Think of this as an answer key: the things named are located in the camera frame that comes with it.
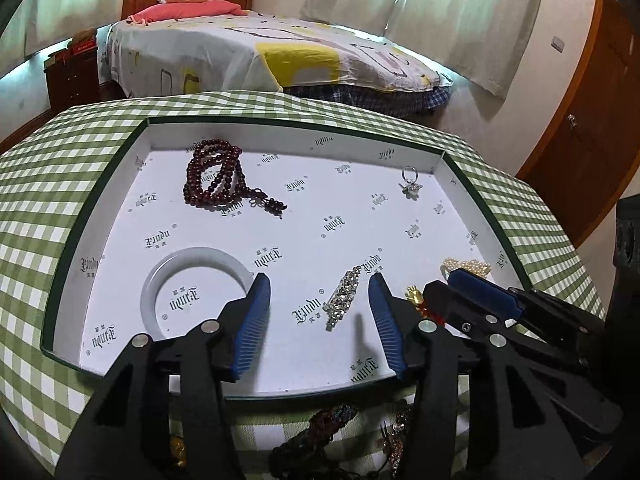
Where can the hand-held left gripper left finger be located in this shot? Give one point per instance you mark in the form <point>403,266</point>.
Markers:
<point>250,330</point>

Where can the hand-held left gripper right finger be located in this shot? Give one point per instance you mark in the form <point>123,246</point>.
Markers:
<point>387,325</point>

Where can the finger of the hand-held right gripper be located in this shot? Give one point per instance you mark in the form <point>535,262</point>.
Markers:
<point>480,290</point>
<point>550,360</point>

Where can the pearl hair clip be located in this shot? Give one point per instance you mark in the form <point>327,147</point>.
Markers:
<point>472,266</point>

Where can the red gold charm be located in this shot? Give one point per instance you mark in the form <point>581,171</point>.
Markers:
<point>415,296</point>

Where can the rhinestone brooch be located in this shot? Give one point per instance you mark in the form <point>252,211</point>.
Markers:
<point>345,292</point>

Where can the white jade bangle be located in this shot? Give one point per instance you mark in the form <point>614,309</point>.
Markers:
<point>148,300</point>

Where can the shallow dark green box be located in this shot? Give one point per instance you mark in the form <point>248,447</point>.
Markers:
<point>300,220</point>

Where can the brown wooden door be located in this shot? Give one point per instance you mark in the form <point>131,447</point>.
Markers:
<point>590,135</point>

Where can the blue plaid mattress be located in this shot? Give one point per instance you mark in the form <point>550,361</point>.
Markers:
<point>375,100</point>

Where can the green checked tablecloth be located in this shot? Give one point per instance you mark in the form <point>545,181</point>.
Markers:
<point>50,170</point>

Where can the wide cream curtain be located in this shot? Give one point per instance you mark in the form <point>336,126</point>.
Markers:
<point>475,20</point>
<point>75,5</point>

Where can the patterned white bed sheet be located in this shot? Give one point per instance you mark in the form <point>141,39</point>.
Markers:
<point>225,55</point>

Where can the dark wooden nightstand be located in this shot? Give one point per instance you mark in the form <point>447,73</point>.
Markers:
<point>72,82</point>

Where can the pink pillow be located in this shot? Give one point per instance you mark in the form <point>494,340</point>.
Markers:
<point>185,10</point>

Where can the red box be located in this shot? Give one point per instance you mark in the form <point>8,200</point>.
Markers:
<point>82,48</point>

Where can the dark book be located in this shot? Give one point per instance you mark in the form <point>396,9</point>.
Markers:
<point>56,59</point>

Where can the brown stuffed toy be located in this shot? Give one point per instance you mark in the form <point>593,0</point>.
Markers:
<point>82,35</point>

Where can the grey light switch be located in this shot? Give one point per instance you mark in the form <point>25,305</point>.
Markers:
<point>557,44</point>

